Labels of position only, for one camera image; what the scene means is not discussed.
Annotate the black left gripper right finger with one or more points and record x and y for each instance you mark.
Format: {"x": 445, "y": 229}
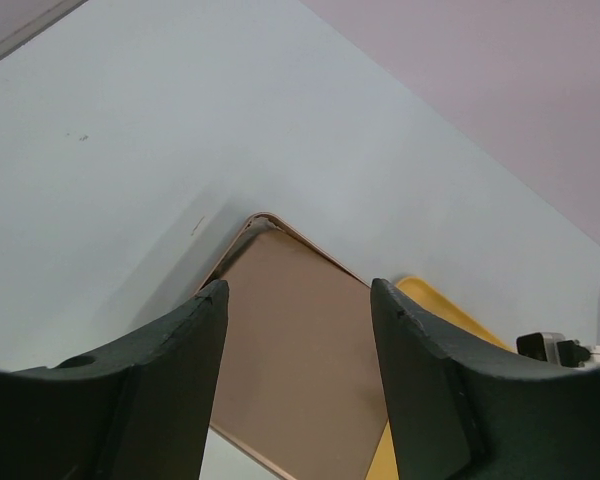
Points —
{"x": 462, "y": 408}

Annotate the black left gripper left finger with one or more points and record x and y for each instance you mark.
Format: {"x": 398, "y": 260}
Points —
{"x": 138, "y": 407}

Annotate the rose gold tin lid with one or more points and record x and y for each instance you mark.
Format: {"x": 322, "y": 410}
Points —
{"x": 299, "y": 389}

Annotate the yellow plastic tray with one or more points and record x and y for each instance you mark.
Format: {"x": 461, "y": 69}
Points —
{"x": 383, "y": 465}

